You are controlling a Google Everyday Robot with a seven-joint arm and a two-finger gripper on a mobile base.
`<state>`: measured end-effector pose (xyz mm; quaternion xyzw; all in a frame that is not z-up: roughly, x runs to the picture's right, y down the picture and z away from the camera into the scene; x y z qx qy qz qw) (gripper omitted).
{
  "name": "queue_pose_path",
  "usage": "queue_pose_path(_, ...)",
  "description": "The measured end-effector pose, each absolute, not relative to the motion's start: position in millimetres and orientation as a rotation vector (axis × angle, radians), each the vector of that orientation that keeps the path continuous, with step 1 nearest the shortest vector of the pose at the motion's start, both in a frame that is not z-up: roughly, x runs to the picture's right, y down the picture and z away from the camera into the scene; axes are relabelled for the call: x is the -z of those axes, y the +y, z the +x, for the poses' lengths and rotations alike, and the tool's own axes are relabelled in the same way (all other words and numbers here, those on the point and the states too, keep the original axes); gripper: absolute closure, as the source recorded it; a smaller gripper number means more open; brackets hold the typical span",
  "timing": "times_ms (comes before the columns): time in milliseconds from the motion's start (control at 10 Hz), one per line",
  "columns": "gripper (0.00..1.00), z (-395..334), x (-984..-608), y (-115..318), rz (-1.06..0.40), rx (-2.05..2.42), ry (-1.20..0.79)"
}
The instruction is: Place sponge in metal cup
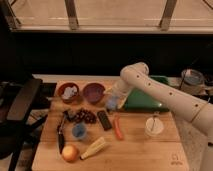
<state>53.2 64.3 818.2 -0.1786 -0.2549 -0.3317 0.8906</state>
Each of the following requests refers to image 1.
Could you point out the black office chair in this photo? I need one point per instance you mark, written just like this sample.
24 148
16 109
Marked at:
15 131

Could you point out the blue sponge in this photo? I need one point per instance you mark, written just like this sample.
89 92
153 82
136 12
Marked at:
112 103

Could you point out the purple bowl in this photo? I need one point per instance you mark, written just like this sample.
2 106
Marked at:
93 92

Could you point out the grey tape roll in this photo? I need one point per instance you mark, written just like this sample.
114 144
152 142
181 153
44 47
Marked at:
192 77

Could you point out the black handled tool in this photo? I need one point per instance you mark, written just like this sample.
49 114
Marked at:
61 140

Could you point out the red-brown bowl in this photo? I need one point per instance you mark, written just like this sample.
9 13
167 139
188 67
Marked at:
61 89

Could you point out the white cup with stick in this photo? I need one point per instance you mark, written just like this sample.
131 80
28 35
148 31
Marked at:
154 126

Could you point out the black remote control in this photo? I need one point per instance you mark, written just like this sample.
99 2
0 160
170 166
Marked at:
103 118

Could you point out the orange carrot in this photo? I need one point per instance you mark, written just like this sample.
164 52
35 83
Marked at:
118 132

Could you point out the white crumpled cloth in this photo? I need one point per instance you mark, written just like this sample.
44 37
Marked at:
69 92

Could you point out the bunch of dark grapes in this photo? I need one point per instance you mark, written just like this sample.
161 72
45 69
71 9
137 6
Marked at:
86 116

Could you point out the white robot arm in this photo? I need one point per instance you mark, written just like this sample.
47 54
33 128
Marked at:
196 111

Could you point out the green plastic tray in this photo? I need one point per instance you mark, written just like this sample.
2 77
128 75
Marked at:
141 101

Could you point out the blue plastic cup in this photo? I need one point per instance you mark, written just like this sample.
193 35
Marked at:
79 131

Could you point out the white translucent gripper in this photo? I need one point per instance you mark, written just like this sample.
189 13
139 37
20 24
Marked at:
121 89

